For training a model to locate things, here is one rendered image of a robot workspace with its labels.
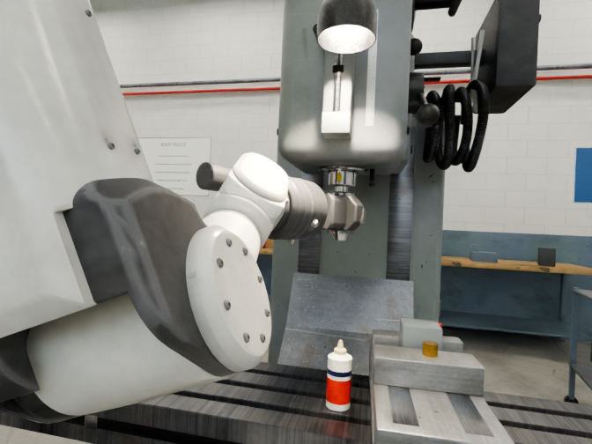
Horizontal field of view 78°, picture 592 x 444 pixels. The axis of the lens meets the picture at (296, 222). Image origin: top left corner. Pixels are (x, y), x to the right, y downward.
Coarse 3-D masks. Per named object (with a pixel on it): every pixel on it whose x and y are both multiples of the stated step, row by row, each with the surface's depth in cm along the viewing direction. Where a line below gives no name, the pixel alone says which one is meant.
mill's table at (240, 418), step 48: (240, 384) 68; (288, 384) 68; (48, 432) 63; (96, 432) 60; (144, 432) 58; (192, 432) 57; (240, 432) 55; (288, 432) 53; (336, 432) 53; (528, 432) 55; (576, 432) 56
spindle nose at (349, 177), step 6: (330, 174) 63; (336, 174) 62; (342, 174) 61; (348, 174) 61; (354, 174) 62; (330, 180) 62; (336, 180) 62; (342, 180) 61; (348, 180) 61; (354, 180) 62; (330, 186) 65; (354, 186) 63
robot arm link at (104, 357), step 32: (224, 224) 32; (256, 256) 34; (64, 320) 18; (96, 320) 17; (128, 320) 17; (32, 352) 18; (64, 352) 17; (96, 352) 17; (128, 352) 17; (160, 352) 17; (64, 384) 18; (96, 384) 18; (128, 384) 18; (160, 384) 18; (192, 384) 19; (64, 416) 19
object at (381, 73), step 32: (288, 0) 57; (320, 0) 56; (384, 0) 54; (288, 32) 57; (384, 32) 54; (288, 64) 57; (320, 64) 56; (384, 64) 53; (288, 96) 57; (320, 96) 55; (384, 96) 53; (288, 128) 57; (320, 128) 55; (352, 128) 54; (384, 128) 53; (288, 160) 59; (320, 160) 57; (352, 160) 56; (384, 160) 55
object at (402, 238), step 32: (416, 128) 96; (416, 160) 96; (384, 192) 98; (416, 192) 96; (384, 224) 98; (416, 224) 96; (288, 256) 104; (320, 256) 102; (352, 256) 100; (384, 256) 98; (416, 256) 96; (288, 288) 103; (416, 288) 96
